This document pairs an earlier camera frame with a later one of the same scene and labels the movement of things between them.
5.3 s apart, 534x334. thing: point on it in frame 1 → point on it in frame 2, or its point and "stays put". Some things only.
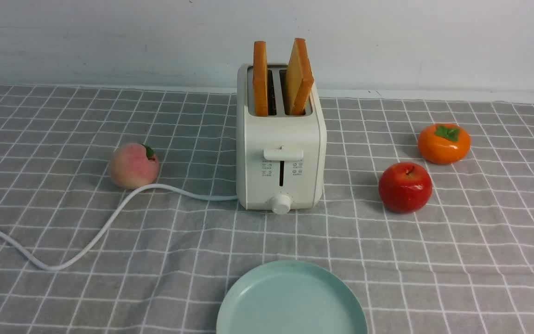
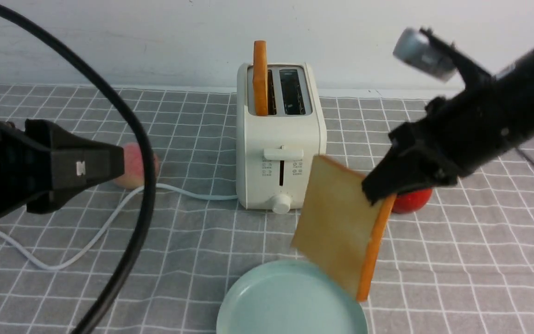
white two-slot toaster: x=281 y=138 stays put
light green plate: x=292 y=297 stays put
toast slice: x=260 y=82 stays put
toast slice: x=301 y=80 → x=337 y=228
